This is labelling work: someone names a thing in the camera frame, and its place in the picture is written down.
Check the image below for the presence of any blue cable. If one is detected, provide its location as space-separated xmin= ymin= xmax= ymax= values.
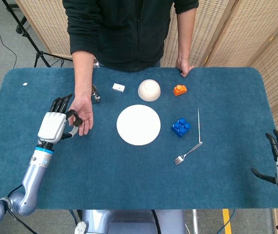
xmin=217 ymin=208 xmax=236 ymax=234

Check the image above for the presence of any person's left hand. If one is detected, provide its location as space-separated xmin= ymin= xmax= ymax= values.
xmin=176 ymin=56 xmax=195 ymax=78

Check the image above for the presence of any person's right forearm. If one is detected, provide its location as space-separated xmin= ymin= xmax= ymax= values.
xmin=72 ymin=50 xmax=96 ymax=98

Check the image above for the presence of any small metal cup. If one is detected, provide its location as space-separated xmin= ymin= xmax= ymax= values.
xmin=91 ymin=84 xmax=102 ymax=104

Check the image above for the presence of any robot left five-finger hand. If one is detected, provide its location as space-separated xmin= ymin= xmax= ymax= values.
xmin=37 ymin=94 xmax=84 ymax=145

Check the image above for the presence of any black fleece jacket torso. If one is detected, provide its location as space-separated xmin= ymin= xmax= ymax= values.
xmin=62 ymin=0 xmax=199 ymax=73

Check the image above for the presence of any person's right hand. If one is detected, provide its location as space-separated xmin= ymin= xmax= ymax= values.
xmin=68 ymin=96 xmax=94 ymax=137

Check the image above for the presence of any silver metal fork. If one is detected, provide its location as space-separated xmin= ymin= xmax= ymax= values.
xmin=174 ymin=141 xmax=203 ymax=165

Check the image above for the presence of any yellow floor tape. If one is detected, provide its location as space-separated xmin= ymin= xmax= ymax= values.
xmin=222 ymin=208 xmax=232 ymax=234

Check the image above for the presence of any small white rectangular box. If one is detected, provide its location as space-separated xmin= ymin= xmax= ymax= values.
xmin=112 ymin=83 xmax=126 ymax=93

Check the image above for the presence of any blue carpet table mat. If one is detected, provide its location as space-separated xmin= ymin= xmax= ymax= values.
xmin=0 ymin=67 xmax=278 ymax=210

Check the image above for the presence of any orange toy brick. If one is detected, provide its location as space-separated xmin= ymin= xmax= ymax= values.
xmin=173 ymin=84 xmax=188 ymax=97

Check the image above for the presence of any metal table leg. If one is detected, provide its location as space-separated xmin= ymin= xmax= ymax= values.
xmin=192 ymin=209 xmax=199 ymax=234

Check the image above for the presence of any person's left forearm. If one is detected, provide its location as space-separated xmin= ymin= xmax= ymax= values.
xmin=177 ymin=6 xmax=199 ymax=60

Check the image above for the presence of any beige upturned bowl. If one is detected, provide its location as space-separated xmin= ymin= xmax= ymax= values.
xmin=138 ymin=79 xmax=161 ymax=102

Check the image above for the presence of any blue toy brick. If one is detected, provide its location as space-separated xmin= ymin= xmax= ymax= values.
xmin=170 ymin=117 xmax=192 ymax=138

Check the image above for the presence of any white round plate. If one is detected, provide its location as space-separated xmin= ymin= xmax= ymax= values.
xmin=116 ymin=104 xmax=161 ymax=146

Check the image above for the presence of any thin white stick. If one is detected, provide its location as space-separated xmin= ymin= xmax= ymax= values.
xmin=197 ymin=108 xmax=202 ymax=143

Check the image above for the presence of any black tripod stand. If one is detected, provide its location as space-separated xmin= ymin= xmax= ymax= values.
xmin=1 ymin=0 xmax=74 ymax=68

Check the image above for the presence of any silver robot torso base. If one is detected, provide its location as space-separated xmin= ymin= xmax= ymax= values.
xmin=74 ymin=209 xmax=187 ymax=234

